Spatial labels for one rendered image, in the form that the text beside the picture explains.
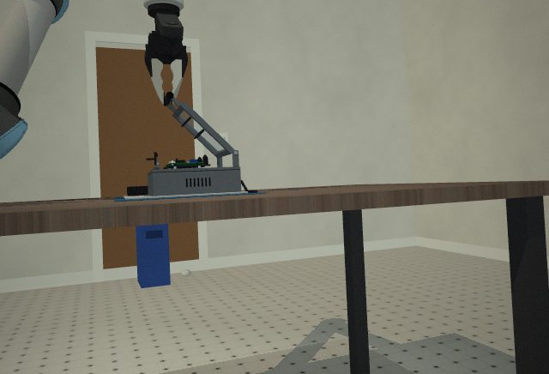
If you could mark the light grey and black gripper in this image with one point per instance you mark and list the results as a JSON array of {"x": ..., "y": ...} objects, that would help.
[{"x": 162, "y": 50}]

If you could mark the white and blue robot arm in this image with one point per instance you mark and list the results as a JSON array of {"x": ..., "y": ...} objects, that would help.
[{"x": 21, "y": 36}]

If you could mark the green circuit board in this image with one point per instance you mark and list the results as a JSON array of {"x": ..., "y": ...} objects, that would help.
[{"x": 182, "y": 162}]

